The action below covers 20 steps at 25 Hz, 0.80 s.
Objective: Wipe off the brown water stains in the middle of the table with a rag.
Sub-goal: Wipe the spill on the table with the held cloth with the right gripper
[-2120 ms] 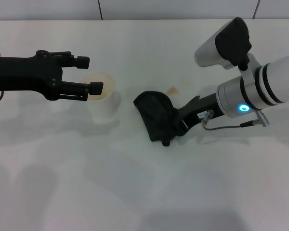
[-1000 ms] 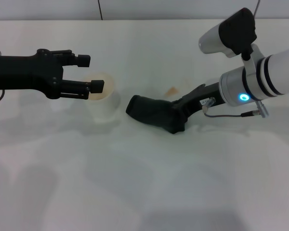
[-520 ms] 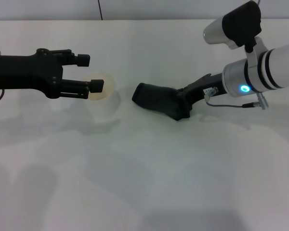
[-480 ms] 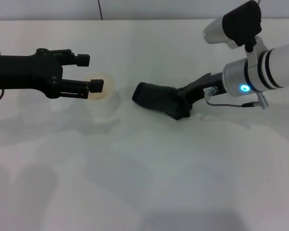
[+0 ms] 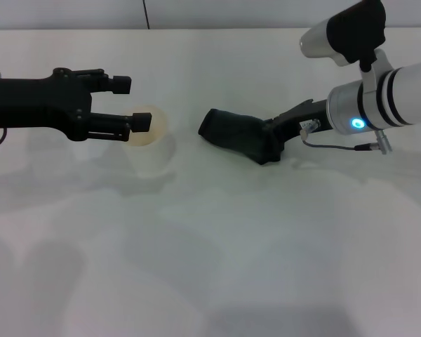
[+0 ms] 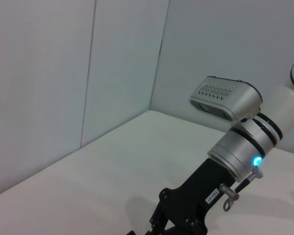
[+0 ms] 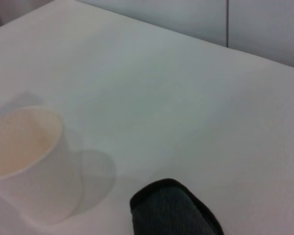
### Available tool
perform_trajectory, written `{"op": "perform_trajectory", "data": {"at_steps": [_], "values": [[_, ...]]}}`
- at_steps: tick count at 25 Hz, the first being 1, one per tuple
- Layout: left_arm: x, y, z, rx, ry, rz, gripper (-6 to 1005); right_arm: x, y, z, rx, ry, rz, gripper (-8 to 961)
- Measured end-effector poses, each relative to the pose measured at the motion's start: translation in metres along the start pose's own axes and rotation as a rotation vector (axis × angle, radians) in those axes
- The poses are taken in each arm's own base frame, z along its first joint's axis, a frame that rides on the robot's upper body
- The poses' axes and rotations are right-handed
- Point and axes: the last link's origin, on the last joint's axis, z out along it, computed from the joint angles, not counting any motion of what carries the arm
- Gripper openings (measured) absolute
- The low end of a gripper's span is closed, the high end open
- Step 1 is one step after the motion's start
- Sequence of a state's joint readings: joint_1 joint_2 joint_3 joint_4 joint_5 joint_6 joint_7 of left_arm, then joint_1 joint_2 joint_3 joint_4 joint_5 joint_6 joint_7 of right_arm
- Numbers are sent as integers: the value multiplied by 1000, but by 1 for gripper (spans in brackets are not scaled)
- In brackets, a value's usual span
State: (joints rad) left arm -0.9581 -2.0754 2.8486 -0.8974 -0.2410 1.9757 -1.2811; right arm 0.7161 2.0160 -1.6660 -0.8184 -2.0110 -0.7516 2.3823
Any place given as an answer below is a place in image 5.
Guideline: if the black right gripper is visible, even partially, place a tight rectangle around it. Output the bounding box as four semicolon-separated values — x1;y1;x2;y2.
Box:
265;98;333;157

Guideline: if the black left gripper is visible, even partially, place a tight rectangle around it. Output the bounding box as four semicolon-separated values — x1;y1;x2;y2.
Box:
0;67;153;143

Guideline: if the white plastic cup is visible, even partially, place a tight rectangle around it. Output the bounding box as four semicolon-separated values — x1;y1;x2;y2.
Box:
121;104;170;178

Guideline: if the dark blue rag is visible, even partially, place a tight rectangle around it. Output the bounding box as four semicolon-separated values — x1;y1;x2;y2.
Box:
197;107;286;167

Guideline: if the right arm cable with plug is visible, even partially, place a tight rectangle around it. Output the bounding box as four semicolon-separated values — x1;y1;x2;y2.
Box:
299;119;394;156

